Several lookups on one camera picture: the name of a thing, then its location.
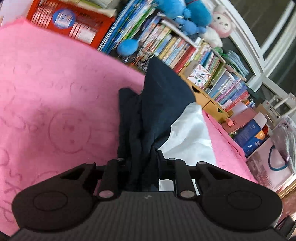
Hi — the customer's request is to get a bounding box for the white and navy jacket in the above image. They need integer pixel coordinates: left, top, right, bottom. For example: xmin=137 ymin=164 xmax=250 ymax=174
xmin=118 ymin=57 xmax=216 ymax=191

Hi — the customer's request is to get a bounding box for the pink gift bag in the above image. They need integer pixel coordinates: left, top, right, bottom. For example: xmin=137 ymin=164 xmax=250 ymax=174
xmin=246 ymin=138 xmax=293 ymax=192

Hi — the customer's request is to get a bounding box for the blue cardboard box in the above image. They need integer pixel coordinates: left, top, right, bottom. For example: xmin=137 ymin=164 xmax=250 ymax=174
xmin=233 ymin=113 xmax=269 ymax=157

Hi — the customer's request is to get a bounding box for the wooden drawer organizer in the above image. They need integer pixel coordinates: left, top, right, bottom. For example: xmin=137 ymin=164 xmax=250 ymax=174
xmin=179 ymin=74 xmax=233 ymax=123

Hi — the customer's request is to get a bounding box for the pink bunny towel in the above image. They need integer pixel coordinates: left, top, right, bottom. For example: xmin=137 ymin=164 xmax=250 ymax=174
xmin=1 ymin=19 xmax=253 ymax=235

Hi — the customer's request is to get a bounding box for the row of books right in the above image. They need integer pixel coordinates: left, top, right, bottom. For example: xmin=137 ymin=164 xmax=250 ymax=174
xmin=182 ymin=38 xmax=255 ymax=113

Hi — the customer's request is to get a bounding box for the row of books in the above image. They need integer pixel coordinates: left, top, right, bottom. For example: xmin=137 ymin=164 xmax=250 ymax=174
xmin=182 ymin=38 xmax=255 ymax=113
xmin=98 ymin=1 xmax=186 ymax=62

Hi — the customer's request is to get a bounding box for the white colourful card box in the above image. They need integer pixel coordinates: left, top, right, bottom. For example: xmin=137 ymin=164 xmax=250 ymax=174
xmin=187 ymin=64 xmax=211 ymax=89

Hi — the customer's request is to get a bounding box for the stack of teal folders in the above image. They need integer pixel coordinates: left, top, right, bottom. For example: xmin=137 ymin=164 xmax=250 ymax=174
xmin=222 ymin=50 xmax=249 ymax=78

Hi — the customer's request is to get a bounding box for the miniature black bicycle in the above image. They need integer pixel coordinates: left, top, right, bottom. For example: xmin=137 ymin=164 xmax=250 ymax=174
xmin=123 ymin=54 xmax=152 ymax=73

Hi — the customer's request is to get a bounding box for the blue plush ball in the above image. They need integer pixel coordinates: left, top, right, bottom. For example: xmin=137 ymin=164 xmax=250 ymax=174
xmin=116 ymin=39 xmax=138 ymax=57

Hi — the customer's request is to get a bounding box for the red plastic crate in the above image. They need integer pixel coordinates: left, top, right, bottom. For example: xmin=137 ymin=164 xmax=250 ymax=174
xmin=27 ymin=1 xmax=115 ymax=49

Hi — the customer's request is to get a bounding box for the pink bunny plush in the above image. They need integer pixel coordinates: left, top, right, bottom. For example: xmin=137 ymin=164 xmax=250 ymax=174
xmin=200 ymin=4 xmax=236 ymax=48

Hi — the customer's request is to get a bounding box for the row of books left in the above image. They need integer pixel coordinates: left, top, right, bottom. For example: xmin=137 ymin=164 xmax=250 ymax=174
xmin=98 ymin=1 xmax=186 ymax=62

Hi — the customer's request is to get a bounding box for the blue plush toy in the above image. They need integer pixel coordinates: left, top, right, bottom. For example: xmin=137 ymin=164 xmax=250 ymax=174
xmin=152 ymin=0 xmax=212 ymax=36

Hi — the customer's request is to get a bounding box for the stack of papers and books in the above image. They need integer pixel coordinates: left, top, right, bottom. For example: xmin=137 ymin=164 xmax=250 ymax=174
xmin=63 ymin=0 xmax=119 ymax=18

